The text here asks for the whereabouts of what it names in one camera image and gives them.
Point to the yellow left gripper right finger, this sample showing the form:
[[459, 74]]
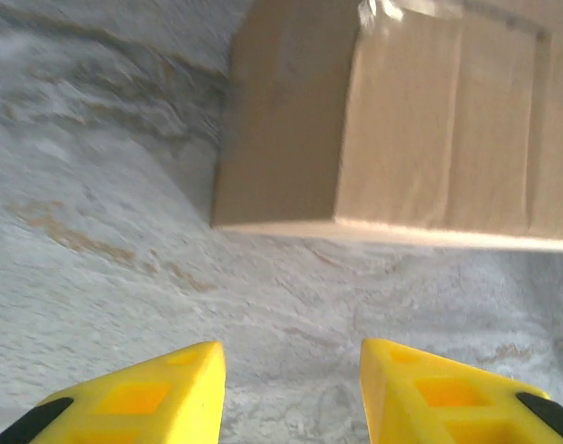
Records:
[[424, 402]]

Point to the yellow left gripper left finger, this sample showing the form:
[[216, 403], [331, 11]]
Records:
[[161, 402]]

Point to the brown cardboard express box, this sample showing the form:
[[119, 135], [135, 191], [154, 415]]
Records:
[[401, 139]]

